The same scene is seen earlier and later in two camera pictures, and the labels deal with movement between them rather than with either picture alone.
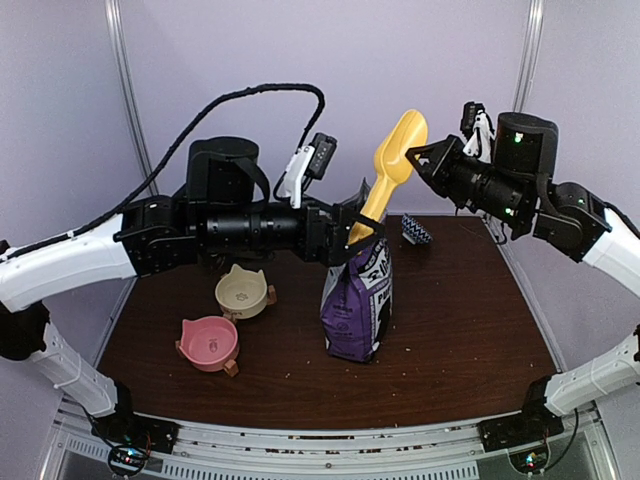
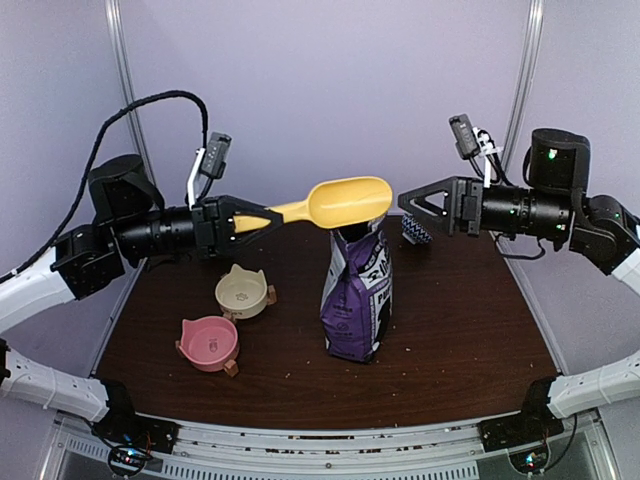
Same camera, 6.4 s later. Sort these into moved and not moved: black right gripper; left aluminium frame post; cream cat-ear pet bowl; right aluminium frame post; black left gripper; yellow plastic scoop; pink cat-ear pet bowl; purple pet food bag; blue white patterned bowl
Moved: yellow plastic scoop; black right gripper; black left gripper
Not moved: blue white patterned bowl; left aluminium frame post; purple pet food bag; right aluminium frame post; cream cat-ear pet bowl; pink cat-ear pet bowl
